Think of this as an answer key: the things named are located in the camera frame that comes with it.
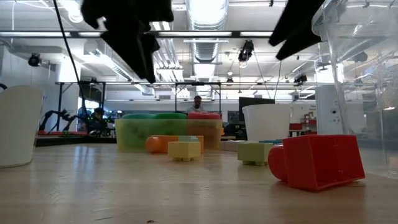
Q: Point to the red cabinet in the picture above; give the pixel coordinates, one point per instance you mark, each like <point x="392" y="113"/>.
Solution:
<point x="298" y="127"/>

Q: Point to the red foam die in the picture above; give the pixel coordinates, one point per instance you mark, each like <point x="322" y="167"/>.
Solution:
<point x="204" y="116"/>

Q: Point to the white rectangular plastic bin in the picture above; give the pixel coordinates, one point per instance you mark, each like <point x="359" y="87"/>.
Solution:
<point x="18" y="127"/>

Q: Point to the silver ventilation duct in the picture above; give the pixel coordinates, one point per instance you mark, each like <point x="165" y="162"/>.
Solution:
<point x="205" y="18"/>

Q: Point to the turquoise toy block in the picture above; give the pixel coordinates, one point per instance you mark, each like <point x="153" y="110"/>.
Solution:
<point x="270" y="141"/>

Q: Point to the small yellow toy block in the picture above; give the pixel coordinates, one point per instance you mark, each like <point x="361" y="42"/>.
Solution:
<point x="184" y="150"/>

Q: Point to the orange arched toy block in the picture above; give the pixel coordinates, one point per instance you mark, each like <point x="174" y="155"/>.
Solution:
<point x="158" y="143"/>

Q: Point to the background black rig frame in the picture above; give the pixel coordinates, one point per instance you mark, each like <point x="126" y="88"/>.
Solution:
<point x="198" y="83"/>
<point x="102" y="102"/>

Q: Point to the black overhead rig beam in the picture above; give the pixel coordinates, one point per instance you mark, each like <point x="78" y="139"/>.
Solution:
<point x="192" y="34"/>

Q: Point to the white pillar with switches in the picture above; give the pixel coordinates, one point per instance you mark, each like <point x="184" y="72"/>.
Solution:
<point x="326" y="109"/>

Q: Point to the black ceiling spotlight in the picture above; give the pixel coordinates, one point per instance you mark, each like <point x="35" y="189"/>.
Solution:
<point x="34" y="59"/>
<point x="300" y="78"/>
<point x="245" y="49"/>

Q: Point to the black robot arms red base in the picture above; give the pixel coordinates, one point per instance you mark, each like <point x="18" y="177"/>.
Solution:
<point x="56" y="119"/>

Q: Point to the large red toy block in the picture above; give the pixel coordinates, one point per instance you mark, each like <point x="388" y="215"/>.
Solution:
<point x="320" y="161"/>

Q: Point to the white peach card box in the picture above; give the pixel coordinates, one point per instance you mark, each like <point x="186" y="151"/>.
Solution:
<point x="231" y="145"/>

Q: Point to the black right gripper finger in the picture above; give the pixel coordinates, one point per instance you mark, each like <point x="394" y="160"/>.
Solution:
<point x="295" y="18"/>
<point x="298" y="45"/>

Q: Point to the small mint toy block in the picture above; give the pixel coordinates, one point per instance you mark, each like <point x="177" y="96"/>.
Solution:
<point x="188" y="138"/>

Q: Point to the green foam die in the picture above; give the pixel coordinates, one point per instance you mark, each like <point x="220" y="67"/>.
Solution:
<point x="170" y="116"/>

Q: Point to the lime green toy block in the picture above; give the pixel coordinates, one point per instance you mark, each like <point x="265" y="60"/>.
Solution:
<point x="254" y="152"/>

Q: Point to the teal foam die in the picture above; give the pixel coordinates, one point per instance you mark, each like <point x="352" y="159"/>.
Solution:
<point x="138" y="116"/>

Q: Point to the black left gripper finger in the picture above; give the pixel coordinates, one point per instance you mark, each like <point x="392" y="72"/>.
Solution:
<point x="133" y="53"/>

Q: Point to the white round plastic bucket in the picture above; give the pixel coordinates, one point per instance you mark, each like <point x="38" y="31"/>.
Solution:
<point x="267" y="121"/>

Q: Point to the clear plastic bin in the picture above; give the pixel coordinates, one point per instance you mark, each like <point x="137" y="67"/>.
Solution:
<point x="367" y="93"/>

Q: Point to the translucent yellow plastic bin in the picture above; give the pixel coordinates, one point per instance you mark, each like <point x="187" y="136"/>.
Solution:
<point x="124" y="137"/>

